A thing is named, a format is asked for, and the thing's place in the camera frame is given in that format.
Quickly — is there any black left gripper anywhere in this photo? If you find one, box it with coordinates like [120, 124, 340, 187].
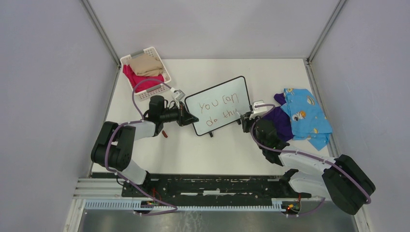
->
[160, 101, 199, 127]

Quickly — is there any black framed whiteboard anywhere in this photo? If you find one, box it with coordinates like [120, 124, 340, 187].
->
[184, 76, 251, 136]

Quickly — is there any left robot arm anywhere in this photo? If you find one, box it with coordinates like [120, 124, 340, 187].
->
[90, 95, 199, 197]

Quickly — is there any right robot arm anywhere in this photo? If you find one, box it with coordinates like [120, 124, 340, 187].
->
[240, 112, 376, 215]

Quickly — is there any purple cloth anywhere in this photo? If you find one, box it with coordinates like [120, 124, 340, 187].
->
[263, 93, 294, 142]

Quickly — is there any blue patterned cloth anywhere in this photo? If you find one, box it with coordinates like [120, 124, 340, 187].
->
[281, 88, 333, 151]

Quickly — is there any magenta cloth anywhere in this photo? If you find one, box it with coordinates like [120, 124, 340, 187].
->
[123, 65, 164, 93]

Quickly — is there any beige folded cloth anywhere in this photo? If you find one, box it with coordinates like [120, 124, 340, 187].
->
[129, 54, 164, 76]

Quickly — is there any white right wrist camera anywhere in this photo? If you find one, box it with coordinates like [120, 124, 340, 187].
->
[249, 100, 276, 119]

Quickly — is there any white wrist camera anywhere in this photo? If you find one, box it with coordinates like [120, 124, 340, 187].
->
[249, 100, 276, 119]
[170, 87, 186, 103]

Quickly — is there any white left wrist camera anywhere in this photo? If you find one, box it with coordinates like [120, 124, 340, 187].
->
[170, 87, 186, 103]

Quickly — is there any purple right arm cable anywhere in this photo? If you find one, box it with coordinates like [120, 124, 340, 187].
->
[249, 103, 373, 217]

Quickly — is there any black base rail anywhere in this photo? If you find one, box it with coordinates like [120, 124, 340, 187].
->
[141, 174, 311, 206]

